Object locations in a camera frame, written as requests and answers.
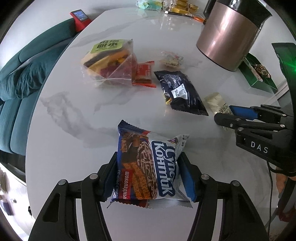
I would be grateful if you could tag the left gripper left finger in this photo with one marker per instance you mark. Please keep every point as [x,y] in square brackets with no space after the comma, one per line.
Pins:
[107,176]

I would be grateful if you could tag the copper thermos jug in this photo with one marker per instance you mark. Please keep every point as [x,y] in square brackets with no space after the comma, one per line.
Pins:
[230,30]

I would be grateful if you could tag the chocolate wafer packet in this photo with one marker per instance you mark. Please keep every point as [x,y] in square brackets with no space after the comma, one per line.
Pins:
[148,174]

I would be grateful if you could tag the green tray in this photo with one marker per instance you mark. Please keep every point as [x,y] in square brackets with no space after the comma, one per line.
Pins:
[281,68]

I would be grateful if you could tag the red small snack bar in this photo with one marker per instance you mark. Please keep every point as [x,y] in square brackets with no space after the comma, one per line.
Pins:
[143,74]

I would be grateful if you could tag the clear pink candy packet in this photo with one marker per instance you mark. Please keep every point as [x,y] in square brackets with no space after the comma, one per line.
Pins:
[171,59]

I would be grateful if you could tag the dried fruit vegetable bag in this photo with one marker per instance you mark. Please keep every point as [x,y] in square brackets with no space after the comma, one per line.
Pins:
[111,62]

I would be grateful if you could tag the teal sofa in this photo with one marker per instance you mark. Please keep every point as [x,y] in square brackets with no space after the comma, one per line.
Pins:
[16,114]

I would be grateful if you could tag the cream small snack packet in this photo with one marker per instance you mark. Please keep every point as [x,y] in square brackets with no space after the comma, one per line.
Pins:
[217,104]

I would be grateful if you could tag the black snack packet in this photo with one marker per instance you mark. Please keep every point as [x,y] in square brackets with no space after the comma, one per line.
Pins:
[180,93]

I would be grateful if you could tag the teal cushion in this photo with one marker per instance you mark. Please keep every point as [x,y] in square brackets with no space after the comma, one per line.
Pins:
[27,80]

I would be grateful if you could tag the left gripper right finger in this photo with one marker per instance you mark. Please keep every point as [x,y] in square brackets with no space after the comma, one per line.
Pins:
[191,178]

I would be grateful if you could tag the stacked gold bowls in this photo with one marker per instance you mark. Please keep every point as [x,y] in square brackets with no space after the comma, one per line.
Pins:
[183,7]

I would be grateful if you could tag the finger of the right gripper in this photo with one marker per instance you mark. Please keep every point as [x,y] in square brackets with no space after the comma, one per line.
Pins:
[231,121]
[263,112]

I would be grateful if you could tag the red smart display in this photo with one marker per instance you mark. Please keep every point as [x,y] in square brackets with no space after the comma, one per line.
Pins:
[81,20]

